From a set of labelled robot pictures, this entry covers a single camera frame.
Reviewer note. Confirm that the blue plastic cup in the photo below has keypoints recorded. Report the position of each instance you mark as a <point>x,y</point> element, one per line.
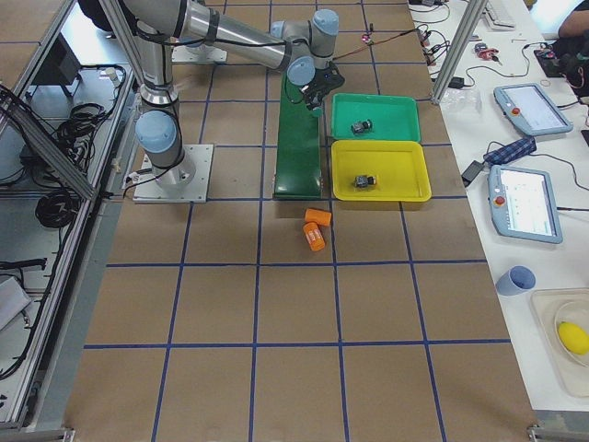
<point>516,281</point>

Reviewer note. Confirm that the near teach pendant tablet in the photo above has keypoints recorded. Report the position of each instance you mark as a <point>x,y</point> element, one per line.
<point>523,204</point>

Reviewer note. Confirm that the beige plastic bin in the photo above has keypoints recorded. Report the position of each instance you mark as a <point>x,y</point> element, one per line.
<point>552,307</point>

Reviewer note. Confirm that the far teach pendant tablet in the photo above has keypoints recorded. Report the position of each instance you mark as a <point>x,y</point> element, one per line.
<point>530,110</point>

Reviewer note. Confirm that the plain orange cylinder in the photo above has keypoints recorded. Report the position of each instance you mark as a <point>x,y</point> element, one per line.
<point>319,217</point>

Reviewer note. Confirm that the blue checkered pouch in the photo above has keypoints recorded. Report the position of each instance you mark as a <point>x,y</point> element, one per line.
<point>500,154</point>

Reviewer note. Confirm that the aluminium frame post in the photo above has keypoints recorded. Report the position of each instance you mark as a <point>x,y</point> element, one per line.
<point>464,31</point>

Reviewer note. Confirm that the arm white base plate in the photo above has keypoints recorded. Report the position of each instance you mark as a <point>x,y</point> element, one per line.
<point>186,183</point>
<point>198,55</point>

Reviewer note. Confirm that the teach pendant tablet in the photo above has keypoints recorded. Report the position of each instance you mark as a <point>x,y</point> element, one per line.
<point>523,204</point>
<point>530,110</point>

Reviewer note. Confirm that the green plastic tray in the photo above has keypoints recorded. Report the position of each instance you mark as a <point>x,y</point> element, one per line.
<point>394,118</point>

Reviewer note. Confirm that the green conveyor belt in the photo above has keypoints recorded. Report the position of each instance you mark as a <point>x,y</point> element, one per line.
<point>298,166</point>

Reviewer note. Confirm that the yellow lemon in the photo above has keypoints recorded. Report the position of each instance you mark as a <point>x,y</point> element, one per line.
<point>573,337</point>

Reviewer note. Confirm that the orange cylinder with numbers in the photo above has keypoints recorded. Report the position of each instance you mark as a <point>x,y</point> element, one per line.
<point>314,236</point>

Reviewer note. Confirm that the yellow plastic tray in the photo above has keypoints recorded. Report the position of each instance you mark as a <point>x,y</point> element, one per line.
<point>399,167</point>

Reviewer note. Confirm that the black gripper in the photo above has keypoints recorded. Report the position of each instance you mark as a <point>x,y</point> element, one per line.
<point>315,93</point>

